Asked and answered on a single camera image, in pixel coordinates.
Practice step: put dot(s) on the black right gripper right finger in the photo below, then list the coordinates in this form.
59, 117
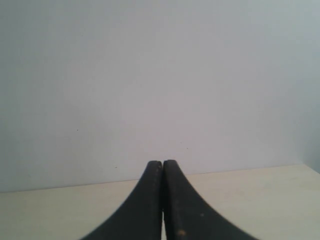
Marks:
187, 216

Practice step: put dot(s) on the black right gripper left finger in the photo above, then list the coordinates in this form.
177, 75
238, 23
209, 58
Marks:
140, 216

